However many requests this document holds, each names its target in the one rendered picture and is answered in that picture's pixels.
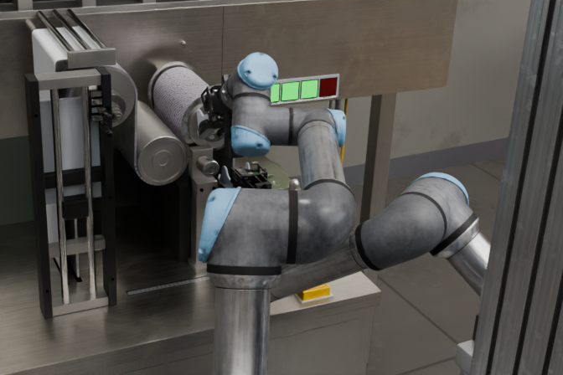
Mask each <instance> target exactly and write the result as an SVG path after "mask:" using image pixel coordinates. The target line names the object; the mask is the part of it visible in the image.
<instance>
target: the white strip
mask: <svg viewBox="0 0 563 375"><path fill-rule="evenodd" d="M24 25H25V27H26V28H27V29H28V31H29V32H30V33H31V34H32V42H33V56H34V74H44V73H54V72H55V67H56V68H57V69H58V70H64V69H65V67H66V64H65V62H64V61H63V59H66V57H65V56H64V55H63V54H62V53H61V52H60V50H59V49H58V48H57V46H56V45H55V44H54V42H53V41H52V40H51V39H50V37H49V36H48V35H47V33H46V32H45V31H44V30H43V29H38V28H37V27H36V26H35V24H34V23H33V21H32V20H26V21H25V23H24ZM39 100H50V90H40V91H39ZM46 212H47V225H48V240H49V243H53V242H59V237H58V222H57V208H56V203H52V204H46ZM53 260H54V262H55V264H56V266H57V269H58V271H59V273H60V266H59V257H55V258H53Z"/></svg>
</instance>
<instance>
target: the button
mask: <svg viewBox="0 0 563 375"><path fill-rule="evenodd" d="M297 294H298V295H299V296H300V298H301V299H302V300H303V301H306V300H311V299H314V298H318V297H323V296H326V295H330V286H329V285H328V284H327V283H326V284H323V285H320V286H317V287H314V288H312V289H309V290H305V291H303V292H300V293H297Z"/></svg>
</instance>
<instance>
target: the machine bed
mask: <svg viewBox="0 0 563 375"><path fill-rule="evenodd" d="M115 231H116V291H117V305H116V306H109V305H108V306H101V307H96V308H91V309H87V310H83V311H75V312H71V313H66V314H62V315H57V316H53V318H49V319H44V316H43V313H42V311H41V309H40V304H39V280H38V267H37V255H36V243H35V230H34V221H28V222H23V223H13V224H8V225H2V226H0V375H75V374H79V373H83V372H89V371H93V370H97V369H101V368H105V367H111V366H115V365H119V364H123V363H127V362H134V361H137V360H142V359H145V358H149V357H155V356H160V355H163V354H167V353H171V352H178V351H182V350H185V349H189V348H193V347H200V346H203V345H208V344H211V343H214V312H215V289H216V286H215V283H214V282H213V281H212V280H205V281H200V282H196V283H192V284H187V285H180V286H175V287H171V288H167V289H161V290H154V291H149V292H145V293H141V294H136V295H127V293H126V290H134V289H138V288H142V287H148V286H152V285H160V284H164V283H168V282H173V281H178V280H186V279H190V278H194V277H199V276H204V275H207V273H206V272H203V273H198V274H196V273H195V272H194V270H193V268H192V267H191V266H190V264H189V263H188V261H183V262H178V260H177V258H176V257H175V256H174V254H173V252H172V251H171V250H170V248H169V247H168V246H167V244H166V243H165V242H164V240H163V238H162V237H161V235H160V234H159V233H158V231H157V230H156V229H155V228H154V226H153V225H152V223H151V221H150V220H149V219H148V217H147V215H146V214H145V213H144V212H143V211H142V209H141V207H140V206H139V204H138V205H132V206H126V207H120V208H115ZM95 257H96V289H97V290H98V289H103V265H102V249H99V250H95ZM67 264H68V280H69V283H70V284H69V295H72V294H76V293H80V292H86V291H89V278H88V258H87V252H84V253H79V272H80V277H78V278H77V276H76V274H75V272H74V270H73V268H72V266H71V264H70V262H69V260H68V258H67ZM49 266H50V279H51V293H52V298H55V297H59V296H61V281H60V273H59V271H58V269H57V266H56V264H55V262H54V260H53V258H50V259H49ZM327 284H328V285H329V286H330V292H331V293H332V294H333V297H330V298H326V299H322V300H318V301H311V302H307V303H303V304H302V303H301V302H300V300H299V299H298V298H296V296H295V295H290V296H288V297H285V298H283V299H280V300H278V301H273V302H272V303H271V306H270V330H274V329H277V328H282V327H285V326H292V325H296V324H299V323H303V322H307V321H314V320H317V319H322V318H325V317H330V316H336V315H340V314H343V313H348V312H351V311H358V310H362V309H366V308H370V307H373V306H379V305H380V299H381V290H380V289H379V288H378V287H377V286H376V285H375V284H374V283H373V282H371V281H370V280H369V279H368V278H367V277H366V276H365V275H364V274H363V273H362V272H361V271H360V272H358V273H355V274H352V275H348V276H345V277H343V278H341V279H338V280H334V281H331V282H328V283H327Z"/></svg>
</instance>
